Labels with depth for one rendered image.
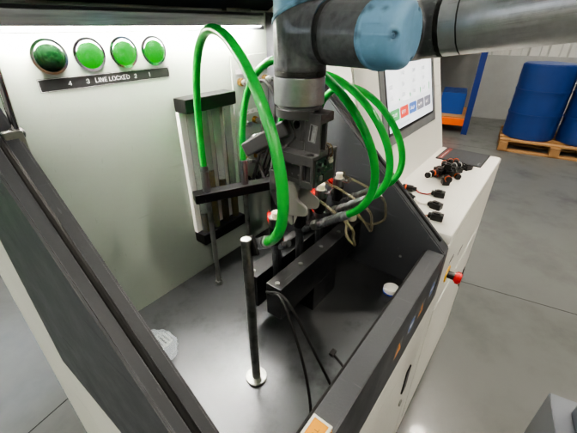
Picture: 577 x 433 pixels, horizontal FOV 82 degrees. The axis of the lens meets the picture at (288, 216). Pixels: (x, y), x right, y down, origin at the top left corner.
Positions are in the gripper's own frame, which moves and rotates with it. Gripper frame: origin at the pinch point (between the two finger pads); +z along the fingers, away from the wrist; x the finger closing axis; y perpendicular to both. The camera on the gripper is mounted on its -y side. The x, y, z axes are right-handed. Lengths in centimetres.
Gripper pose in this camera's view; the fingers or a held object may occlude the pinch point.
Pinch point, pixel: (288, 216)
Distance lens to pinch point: 61.6
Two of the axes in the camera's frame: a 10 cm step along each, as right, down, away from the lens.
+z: 0.0, 8.7, 5.0
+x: 6.1, -4.0, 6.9
